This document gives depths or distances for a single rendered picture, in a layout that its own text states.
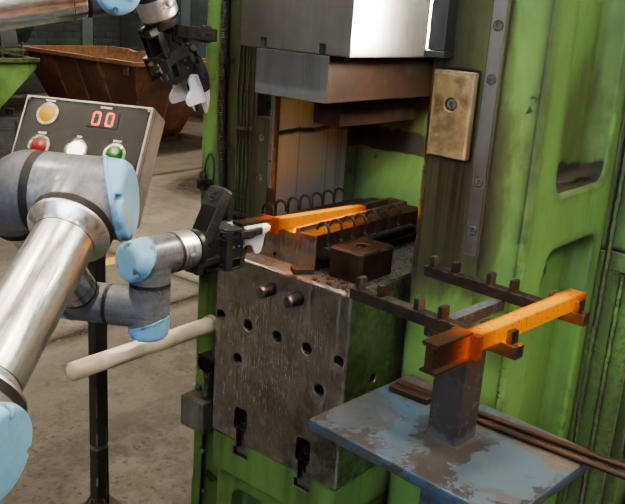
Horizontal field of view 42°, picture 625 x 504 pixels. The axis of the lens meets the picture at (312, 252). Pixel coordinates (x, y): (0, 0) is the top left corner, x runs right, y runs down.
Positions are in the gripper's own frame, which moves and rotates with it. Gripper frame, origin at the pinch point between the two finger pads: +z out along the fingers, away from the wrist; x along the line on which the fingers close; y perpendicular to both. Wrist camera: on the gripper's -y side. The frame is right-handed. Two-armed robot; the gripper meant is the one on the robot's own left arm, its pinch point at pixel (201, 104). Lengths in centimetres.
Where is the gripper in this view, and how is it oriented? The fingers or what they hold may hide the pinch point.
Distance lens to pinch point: 174.0
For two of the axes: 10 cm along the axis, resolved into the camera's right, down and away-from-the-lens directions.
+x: 7.7, 2.2, -6.0
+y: -5.9, 6.0, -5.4
